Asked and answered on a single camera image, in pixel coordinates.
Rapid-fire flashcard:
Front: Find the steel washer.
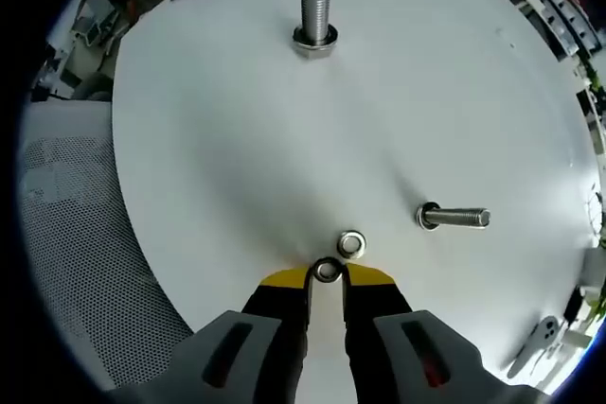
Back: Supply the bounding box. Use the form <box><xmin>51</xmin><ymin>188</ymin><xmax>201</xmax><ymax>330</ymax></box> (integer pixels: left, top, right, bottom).
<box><xmin>415</xmin><ymin>202</ymin><xmax>439</xmax><ymax>231</ymax></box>
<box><xmin>313</xmin><ymin>256</ymin><xmax>343</xmax><ymax>283</ymax></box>
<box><xmin>336</xmin><ymin>229</ymin><xmax>366</xmax><ymax>259</ymax></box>
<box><xmin>292</xmin><ymin>24</ymin><xmax>339</xmax><ymax>49</ymax></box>

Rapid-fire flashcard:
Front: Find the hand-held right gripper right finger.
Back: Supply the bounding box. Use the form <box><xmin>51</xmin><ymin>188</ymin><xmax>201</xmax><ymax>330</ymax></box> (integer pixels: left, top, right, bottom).
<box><xmin>340</xmin><ymin>264</ymin><xmax>548</xmax><ymax>404</ymax></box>

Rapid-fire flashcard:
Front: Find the white handheld controller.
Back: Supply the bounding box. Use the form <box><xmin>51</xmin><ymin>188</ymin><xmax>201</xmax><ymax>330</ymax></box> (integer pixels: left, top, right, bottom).
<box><xmin>508</xmin><ymin>315</ymin><xmax>563</xmax><ymax>379</ymax></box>

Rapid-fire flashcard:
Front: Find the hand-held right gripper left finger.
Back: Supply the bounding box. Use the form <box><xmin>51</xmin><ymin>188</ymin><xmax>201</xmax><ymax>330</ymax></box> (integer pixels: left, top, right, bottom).
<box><xmin>106</xmin><ymin>264</ymin><xmax>317</xmax><ymax>404</ymax></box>

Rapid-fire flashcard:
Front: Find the grey mesh office chair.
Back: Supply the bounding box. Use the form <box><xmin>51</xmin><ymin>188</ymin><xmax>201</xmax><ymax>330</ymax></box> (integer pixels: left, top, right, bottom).
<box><xmin>18</xmin><ymin>100</ymin><xmax>195</xmax><ymax>394</ymax></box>

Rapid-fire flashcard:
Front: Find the thin threaded steel stud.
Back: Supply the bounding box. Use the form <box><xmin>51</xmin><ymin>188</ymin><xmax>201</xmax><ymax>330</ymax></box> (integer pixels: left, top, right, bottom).
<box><xmin>416</xmin><ymin>202</ymin><xmax>492</xmax><ymax>231</ymax></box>

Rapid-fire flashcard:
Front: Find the thick threaded steel stud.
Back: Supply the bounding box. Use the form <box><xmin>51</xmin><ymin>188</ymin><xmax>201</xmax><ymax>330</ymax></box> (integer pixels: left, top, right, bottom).
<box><xmin>292</xmin><ymin>0</ymin><xmax>340</xmax><ymax>61</ymax></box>

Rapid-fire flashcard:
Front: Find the small black device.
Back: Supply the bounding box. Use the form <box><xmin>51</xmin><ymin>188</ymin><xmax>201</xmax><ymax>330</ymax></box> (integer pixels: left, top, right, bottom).
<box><xmin>562</xmin><ymin>285</ymin><xmax>584</xmax><ymax>325</ymax></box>

